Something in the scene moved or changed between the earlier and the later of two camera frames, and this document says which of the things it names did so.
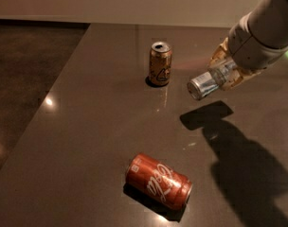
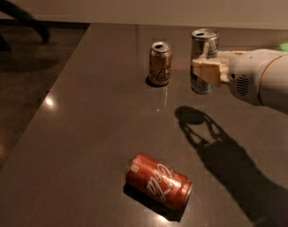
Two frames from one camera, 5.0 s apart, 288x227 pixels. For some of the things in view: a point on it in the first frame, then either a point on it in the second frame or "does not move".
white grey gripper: [248, 50] → [244, 75]
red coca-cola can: [157, 182] does not move
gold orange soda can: [160, 61] does not move
